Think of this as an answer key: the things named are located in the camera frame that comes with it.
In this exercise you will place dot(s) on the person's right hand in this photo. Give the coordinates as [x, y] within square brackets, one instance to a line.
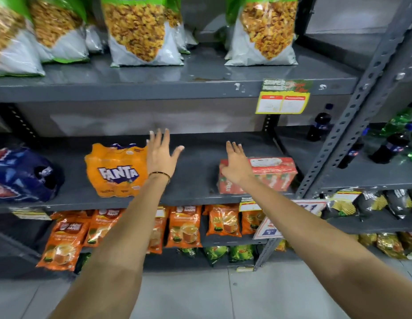
[237, 167]

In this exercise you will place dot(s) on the person's left hand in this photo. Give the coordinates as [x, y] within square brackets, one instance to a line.
[159, 156]

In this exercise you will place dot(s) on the person's right thumb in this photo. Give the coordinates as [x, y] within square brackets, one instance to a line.
[223, 167]

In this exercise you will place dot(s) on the person's left middle finger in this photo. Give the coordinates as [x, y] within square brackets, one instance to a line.
[159, 137]

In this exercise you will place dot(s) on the person's left thumb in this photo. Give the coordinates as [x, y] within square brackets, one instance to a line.
[178, 152]

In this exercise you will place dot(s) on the person's left forearm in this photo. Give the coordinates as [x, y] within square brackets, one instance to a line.
[119, 249]

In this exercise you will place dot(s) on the person's right forearm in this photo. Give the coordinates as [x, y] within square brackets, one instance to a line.
[319, 249]

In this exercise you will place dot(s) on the grey metal shelf rack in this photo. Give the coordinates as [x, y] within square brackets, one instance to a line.
[199, 177]

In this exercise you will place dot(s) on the orange soda bottle pack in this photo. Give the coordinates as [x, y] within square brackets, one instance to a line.
[114, 172]

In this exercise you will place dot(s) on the small yellow shelf tag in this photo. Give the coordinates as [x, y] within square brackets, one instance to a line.
[249, 205]

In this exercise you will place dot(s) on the red juice carton pack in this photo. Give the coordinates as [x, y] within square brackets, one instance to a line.
[275, 174]

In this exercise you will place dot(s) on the row of orange tea pouches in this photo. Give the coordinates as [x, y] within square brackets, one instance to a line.
[184, 227]

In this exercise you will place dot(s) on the white hanging price sign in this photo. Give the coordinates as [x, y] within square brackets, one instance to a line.
[266, 230]

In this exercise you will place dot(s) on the green tea pouch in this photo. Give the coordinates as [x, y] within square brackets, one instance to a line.
[215, 254]
[187, 252]
[82, 262]
[242, 253]

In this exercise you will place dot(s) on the yellow and green price tag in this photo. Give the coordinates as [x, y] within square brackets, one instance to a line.
[282, 101]

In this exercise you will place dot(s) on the white shelf price tag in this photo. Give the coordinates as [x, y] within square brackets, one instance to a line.
[314, 206]

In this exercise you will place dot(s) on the dark cola bottle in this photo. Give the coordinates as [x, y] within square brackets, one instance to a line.
[390, 147]
[350, 154]
[319, 126]

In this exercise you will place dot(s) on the row of yellow snack bags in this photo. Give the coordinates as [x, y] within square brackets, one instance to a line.
[143, 29]

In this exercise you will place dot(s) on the dark snack bag gold print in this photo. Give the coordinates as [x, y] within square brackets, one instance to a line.
[370, 204]
[340, 209]
[398, 204]

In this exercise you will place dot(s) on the yellow tag on dark bags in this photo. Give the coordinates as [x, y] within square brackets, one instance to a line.
[346, 195]

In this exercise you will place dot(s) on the blue soda bottle pack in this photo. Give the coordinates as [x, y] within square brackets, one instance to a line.
[20, 176]

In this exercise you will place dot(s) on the pale yellow shelf label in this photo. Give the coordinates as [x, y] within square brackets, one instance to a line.
[31, 214]

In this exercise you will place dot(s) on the grey slotted-post shelf rack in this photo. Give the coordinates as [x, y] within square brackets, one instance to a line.
[358, 172]

